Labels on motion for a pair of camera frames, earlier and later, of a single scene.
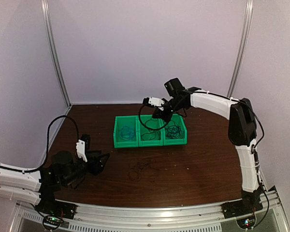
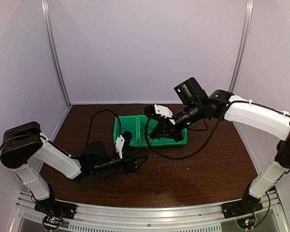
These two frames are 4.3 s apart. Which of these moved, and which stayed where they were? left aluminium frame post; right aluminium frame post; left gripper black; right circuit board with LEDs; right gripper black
Moved: left gripper black; right gripper black
Stayed: right aluminium frame post; left aluminium frame post; right circuit board with LEDs
